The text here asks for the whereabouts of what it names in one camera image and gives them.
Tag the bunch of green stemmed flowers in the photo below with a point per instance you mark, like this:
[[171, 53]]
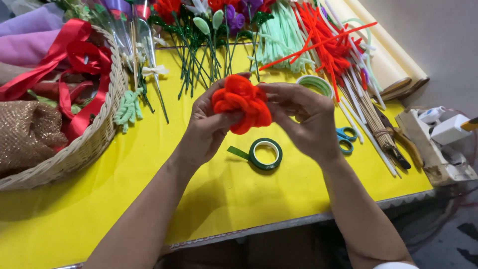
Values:
[[201, 41]]

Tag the white power strip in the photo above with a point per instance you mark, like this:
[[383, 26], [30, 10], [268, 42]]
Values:
[[429, 157]]

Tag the red pipe cleaner rose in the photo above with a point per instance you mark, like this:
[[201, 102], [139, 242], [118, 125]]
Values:
[[242, 102]]

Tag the pile of white pipe cleaners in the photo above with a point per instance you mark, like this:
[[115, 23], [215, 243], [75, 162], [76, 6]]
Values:
[[368, 130]]

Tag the white charger plug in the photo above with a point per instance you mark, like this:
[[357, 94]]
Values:
[[450, 130]]

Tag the red satin ribbon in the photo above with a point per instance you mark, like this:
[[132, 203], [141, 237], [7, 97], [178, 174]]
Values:
[[80, 56]]

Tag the dark green floral tape roll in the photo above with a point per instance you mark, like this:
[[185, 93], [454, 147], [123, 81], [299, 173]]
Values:
[[257, 162]]

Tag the cream paper rolls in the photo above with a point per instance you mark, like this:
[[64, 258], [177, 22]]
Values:
[[388, 56]]

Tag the light green tape roll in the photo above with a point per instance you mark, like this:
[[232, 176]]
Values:
[[321, 83]]

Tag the person's left hand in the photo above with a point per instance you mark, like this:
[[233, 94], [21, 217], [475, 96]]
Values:
[[199, 127]]

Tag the cellophane wrapped flowers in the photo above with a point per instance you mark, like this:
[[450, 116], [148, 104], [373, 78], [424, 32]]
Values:
[[143, 45]]

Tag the bundle of bamboo sticks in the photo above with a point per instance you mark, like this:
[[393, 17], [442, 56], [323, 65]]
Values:
[[375, 112]]

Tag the purple wrapping paper sheets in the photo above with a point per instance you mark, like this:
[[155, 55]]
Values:
[[28, 39]]

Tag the small white glue bottle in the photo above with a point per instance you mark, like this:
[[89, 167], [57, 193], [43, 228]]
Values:
[[431, 115]]

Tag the woven wicker basket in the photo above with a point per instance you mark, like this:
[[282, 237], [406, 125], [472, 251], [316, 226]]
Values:
[[93, 145]]

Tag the light green pipe cleaner leaves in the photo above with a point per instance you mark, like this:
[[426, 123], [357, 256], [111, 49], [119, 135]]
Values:
[[129, 108]]

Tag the yellow table cover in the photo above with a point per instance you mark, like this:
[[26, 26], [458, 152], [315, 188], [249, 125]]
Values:
[[149, 157]]

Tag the person's right hand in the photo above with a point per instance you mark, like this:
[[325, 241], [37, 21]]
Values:
[[313, 123]]

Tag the pile of red pipe cleaners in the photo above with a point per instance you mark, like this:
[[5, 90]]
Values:
[[325, 41]]

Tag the gold mesh fabric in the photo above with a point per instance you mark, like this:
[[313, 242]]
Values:
[[26, 130]]

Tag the pile of light green pipe cleaners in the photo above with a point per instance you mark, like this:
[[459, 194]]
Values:
[[282, 41]]

